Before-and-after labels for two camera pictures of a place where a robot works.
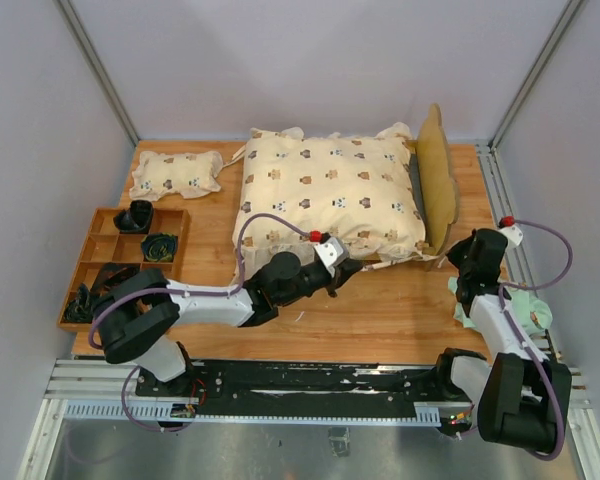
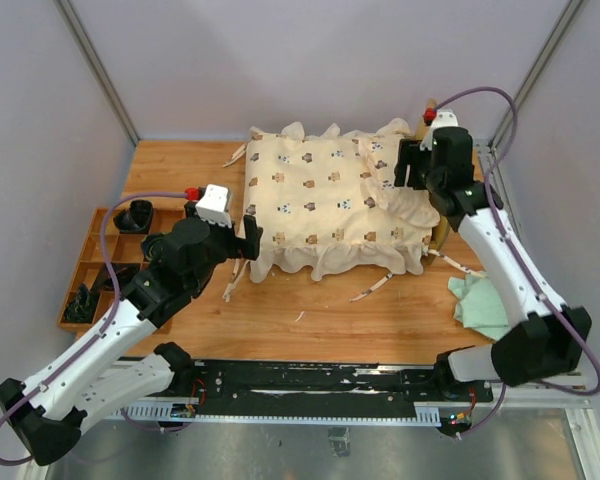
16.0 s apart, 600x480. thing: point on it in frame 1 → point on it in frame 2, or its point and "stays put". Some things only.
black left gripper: x=342 y=275 → x=249 y=245
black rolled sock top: x=135 y=219 stays put
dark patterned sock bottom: x=81 y=309 stays put
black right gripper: x=454 y=253 → x=411 y=153
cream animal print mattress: x=297 y=186 stays put
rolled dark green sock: x=159 y=247 stays put
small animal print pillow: x=193 y=175 → x=378 y=152
